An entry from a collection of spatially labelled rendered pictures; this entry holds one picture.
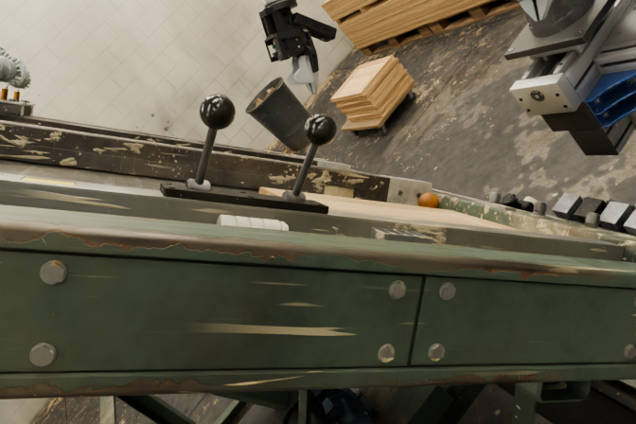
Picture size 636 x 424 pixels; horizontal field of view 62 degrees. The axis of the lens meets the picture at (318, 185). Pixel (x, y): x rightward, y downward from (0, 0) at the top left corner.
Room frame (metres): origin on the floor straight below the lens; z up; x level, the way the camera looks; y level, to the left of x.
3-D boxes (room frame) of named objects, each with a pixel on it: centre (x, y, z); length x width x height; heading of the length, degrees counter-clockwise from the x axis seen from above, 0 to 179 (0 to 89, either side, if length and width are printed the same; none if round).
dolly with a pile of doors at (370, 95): (4.20, -0.81, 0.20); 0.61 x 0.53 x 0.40; 17
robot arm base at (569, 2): (1.14, -0.70, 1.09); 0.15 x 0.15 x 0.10
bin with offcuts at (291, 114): (5.38, -0.26, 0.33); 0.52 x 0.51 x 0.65; 17
